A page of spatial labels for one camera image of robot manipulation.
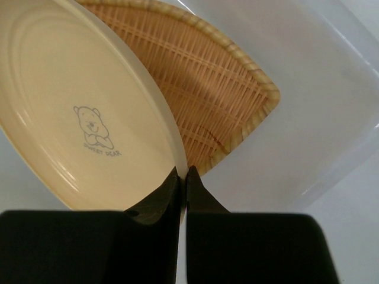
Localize beige plate with bear print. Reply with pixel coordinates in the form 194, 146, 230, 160
1, 1, 188, 210

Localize translucent white plastic bin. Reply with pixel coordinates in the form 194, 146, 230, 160
0, 0, 379, 208

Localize woven bamboo fan-shaped tray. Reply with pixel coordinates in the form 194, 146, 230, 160
82, 1, 281, 175

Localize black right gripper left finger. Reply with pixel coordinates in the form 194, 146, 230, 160
1, 170, 181, 283

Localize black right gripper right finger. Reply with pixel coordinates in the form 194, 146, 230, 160
186, 167, 339, 283

